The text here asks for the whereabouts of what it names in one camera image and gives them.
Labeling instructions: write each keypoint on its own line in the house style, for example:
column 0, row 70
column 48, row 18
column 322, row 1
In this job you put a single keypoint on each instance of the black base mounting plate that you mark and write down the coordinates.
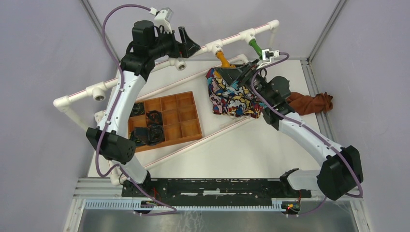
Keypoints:
column 221, row 192

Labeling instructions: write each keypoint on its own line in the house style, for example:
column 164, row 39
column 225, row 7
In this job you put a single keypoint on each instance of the white slotted cable duct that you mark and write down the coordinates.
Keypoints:
column 134, row 205

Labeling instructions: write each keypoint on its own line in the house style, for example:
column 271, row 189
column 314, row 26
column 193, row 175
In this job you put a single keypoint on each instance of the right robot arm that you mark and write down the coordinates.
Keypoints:
column 340, row 173

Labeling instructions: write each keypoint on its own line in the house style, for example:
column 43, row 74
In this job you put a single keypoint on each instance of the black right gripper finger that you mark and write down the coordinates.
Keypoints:
column 246, row 73
column 233, row 75

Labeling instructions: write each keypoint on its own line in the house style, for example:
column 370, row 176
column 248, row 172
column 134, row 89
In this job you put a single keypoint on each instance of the green plastic water faucet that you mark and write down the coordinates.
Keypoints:
column 253, row 43

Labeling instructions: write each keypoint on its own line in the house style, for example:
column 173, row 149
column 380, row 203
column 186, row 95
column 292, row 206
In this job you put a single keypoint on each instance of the comic print cloth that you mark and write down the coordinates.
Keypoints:
column 231, row 101

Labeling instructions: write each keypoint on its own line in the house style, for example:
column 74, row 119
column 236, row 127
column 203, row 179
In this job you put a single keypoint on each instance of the brown cloth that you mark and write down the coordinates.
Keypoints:
column 306, row 104

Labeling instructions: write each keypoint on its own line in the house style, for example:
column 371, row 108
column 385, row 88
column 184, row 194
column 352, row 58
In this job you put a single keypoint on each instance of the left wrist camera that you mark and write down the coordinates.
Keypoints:
column 162, row 18

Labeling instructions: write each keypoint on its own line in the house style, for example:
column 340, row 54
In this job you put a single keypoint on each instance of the dark patterned rolled cloth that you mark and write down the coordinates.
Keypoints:
column 150, row 136

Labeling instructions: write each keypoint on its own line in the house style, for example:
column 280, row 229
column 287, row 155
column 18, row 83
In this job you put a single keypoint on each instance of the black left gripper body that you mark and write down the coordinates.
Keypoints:
column 167, row 45

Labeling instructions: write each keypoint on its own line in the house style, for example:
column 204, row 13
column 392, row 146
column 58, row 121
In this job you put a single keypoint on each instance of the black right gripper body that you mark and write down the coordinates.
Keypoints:
column 259, row 83

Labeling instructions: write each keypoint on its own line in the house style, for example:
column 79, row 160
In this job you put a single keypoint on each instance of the wooden compartment tray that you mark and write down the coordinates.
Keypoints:
column 180, row 119

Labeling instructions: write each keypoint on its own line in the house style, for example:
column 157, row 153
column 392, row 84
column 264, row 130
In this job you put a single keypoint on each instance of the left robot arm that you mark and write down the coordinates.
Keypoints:
column 110, row 137

